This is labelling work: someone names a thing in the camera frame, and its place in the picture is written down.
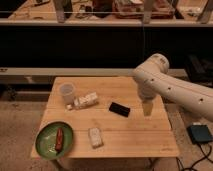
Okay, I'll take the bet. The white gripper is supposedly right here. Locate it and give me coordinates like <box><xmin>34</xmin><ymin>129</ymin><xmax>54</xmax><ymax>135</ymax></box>
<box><xmin>139</xmin><ymin>91</ymin><xmax>156</xmax><ymax>116</ymax></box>

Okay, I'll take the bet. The black cable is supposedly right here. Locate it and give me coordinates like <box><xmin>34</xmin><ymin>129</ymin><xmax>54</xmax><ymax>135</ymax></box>
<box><xmin>175</xmin><ymin>142</ymin><xmax>213</xmax><ymax>171</ymax></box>

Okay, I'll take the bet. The blue foot pedal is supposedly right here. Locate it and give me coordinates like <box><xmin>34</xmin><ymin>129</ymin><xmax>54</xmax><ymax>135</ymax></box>
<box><xmin>187</xmin><ymin>125</ymin><xmax>213</xmax><ymax>144</ymax></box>

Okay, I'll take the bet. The green plate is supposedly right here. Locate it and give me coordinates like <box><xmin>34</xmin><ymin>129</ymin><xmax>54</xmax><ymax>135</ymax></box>
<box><xmin>35</xmin><ymin>121</ymin><xmax>74</xmax><ymax>160</ymax></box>

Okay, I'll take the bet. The metal shelf rail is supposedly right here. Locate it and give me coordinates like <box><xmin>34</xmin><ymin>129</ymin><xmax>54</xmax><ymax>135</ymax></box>
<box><xmin>0</xmin><ymin>67</ymin><xmax>188</xmax><ymax>78</ymax></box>

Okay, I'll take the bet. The wooden table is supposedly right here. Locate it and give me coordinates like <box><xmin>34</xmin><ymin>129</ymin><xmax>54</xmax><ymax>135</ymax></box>
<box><xmin>40</xmin><ymin>77</ymin><xmax>179</xmax><ymax>171</ymax></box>

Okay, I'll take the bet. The black eraser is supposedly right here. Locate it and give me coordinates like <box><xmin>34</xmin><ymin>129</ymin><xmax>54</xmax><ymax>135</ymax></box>
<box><xmin>109</xmin><ymin>102</ymin><xmax>130</xmax><ymax>117</ymax></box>

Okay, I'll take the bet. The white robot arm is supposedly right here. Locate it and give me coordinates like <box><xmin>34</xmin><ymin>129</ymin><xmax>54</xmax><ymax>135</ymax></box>
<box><xmin>133</xmin><ymin>53</ymin><xmax>213</xmax><ymax>122</ymax></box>

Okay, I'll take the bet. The white toy block object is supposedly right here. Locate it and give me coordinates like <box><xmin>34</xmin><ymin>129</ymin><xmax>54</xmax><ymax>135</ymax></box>
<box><xmin>66</xmin><ymin>92</ymin><xmax>98</xmax><ymax>110</ymax></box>

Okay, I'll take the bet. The red chili pepper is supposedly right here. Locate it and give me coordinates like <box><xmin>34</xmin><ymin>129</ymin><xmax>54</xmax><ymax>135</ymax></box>
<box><xmin>55</xmin><ymin>128</ymin><xmax>63</xmax><ymax>152</ymax></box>

